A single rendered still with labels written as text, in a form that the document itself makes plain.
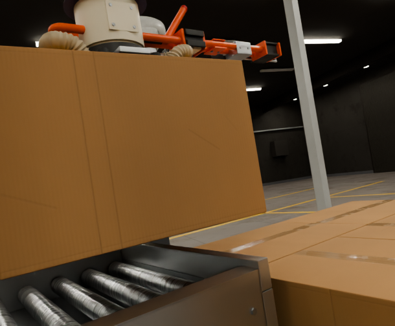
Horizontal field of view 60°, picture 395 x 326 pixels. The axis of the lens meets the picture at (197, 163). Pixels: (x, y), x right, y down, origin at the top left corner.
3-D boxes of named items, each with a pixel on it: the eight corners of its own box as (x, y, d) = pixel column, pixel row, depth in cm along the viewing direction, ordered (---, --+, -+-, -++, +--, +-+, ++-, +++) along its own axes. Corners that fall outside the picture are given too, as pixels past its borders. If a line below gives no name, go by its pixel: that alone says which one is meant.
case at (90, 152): (-1, 281, 56) (-33, 42, 58) (-7, 254, 90) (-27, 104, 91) (267, 211, 88) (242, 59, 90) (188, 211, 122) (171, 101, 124)
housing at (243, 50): (238, 53, 115) (236, 40, 115) (225, 60, 121) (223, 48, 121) (253, 54, 119) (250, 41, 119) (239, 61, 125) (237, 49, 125)
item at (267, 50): (266, 54, 122) (263, 40, 122) (252, 61, 128) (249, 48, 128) (282, 55, 127) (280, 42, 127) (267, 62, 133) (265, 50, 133)
